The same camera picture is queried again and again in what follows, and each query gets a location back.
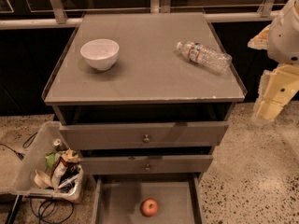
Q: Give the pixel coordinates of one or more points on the grey middle drawer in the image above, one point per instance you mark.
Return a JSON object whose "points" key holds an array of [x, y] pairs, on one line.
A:
{"points": [[136, 165]]}

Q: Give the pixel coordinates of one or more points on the clear plastic trash bin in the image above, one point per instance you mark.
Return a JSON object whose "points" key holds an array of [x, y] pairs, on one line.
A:
{"points": [[24, 183]]}

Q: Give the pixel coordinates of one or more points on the white paper cup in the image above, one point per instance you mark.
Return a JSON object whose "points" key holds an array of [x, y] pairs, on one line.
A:
{"points": [[42, 180]]}

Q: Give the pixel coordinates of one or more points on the white ceramic bowl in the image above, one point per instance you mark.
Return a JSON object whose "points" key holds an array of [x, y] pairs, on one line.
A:
{"points": [[100, 54]]}

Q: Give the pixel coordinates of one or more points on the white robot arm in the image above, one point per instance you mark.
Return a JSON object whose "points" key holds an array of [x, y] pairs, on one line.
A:
{"points": [[292, 6]]}

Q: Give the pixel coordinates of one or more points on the grey top drawer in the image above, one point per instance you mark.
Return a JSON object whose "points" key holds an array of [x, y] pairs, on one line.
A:
{"points": [[144, 135]]}

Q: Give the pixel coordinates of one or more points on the grey bottom drawer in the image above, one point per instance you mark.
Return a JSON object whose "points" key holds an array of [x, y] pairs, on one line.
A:
{"points": [[118, 199]]}

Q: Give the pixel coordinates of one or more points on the metal window railing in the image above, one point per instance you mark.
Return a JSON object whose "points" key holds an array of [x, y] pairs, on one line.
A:
{"points": [[33, 14]]}

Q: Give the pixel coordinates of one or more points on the clear plastic water bottle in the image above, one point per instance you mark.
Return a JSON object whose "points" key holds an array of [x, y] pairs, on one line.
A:
{"points": [[211, 59]]}

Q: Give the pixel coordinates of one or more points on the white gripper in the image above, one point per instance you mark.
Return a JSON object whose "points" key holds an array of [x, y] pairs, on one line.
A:
{"points": [[284, 41]]}

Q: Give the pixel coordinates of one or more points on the grey drawer cabinet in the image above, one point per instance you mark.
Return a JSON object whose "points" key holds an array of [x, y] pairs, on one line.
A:
{"points": [[149, 83]]}

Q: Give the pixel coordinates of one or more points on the green wrapper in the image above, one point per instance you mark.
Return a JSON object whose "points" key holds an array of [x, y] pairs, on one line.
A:
{"points": [[50, 160]]}

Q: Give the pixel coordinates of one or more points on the crumpled snack bag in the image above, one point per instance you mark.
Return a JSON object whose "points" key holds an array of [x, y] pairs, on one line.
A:
{"points": [[63, 167]]}

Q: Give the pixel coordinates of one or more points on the metal can in bin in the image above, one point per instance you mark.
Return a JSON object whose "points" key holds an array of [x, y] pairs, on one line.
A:
{"points": [[58, 145]]}

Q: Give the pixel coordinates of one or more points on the red apple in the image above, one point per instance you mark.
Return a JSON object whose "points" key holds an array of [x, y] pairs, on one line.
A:
{"points": [[149, 207]]}

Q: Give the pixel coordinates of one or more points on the grey drawer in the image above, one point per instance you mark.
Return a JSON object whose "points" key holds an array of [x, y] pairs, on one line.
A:
{"points": [[118, 199], [144, 135], [136, 165]]}

